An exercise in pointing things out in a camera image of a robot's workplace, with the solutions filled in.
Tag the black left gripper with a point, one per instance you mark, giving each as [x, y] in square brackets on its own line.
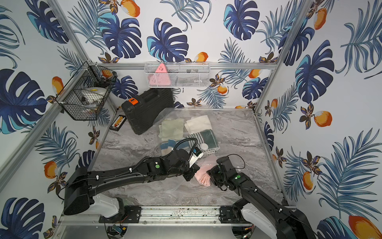
[191, 170]

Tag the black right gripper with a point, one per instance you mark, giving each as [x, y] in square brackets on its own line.
[212, 172]

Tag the pink towel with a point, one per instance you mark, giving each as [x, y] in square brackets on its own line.
[201, 175]

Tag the white towel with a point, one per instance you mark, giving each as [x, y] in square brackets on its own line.
[198, 124]

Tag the cream and teal towel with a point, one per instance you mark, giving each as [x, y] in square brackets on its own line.
[167, 147]

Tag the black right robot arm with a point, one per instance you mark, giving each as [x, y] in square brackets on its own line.
[256, 207]

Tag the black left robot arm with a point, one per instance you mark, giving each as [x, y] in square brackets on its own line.
[84, 191]

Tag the white round bag valve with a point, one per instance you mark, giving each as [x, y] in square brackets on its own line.
[204, 146]

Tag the black plastic tool case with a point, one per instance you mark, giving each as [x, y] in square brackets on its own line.
[142, 110]

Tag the small black orange box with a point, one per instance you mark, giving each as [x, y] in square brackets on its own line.
[118, 123]

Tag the pink triangle object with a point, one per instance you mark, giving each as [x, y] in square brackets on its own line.
[160, 78]

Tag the aluminium front rail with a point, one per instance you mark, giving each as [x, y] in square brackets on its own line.
[173, 216]

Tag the clear wall-mounted tray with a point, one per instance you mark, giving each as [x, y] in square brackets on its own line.
[183, 74]

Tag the black wire basket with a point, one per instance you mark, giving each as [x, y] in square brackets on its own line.
[86, 93]

